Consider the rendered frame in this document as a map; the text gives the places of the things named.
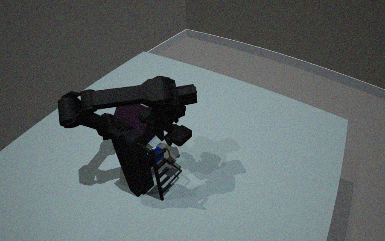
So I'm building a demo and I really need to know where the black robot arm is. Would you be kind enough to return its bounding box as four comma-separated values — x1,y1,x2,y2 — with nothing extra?
58,76,198,140

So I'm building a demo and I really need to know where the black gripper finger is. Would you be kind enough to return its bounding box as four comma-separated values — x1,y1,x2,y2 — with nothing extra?
147,125,164,141
163,134,172,147

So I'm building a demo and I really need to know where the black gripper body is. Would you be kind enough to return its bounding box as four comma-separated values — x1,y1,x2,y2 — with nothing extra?
138,107,192,147

